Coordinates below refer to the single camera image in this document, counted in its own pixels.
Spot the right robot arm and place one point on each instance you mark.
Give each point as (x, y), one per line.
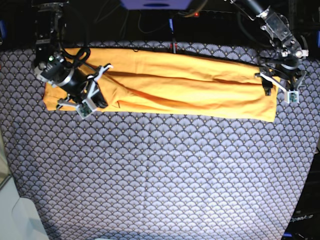
(49, 25)

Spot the red black table clamp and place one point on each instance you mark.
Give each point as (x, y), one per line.
(173, 45)

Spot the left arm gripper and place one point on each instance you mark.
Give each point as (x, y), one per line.
(282, 70)

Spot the yellow T-shirt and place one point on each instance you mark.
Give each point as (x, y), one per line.
(167, 83)

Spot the black OpenArm case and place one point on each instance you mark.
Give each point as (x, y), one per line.
(305, 221)

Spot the blue white box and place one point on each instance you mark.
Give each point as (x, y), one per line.
(155, 4)

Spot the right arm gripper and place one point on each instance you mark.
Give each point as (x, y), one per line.
(74, 76)

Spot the blue fan-pattern tablecloth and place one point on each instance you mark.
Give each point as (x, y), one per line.
(141, 176)

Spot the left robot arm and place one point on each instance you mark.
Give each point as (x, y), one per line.
(251, 8)

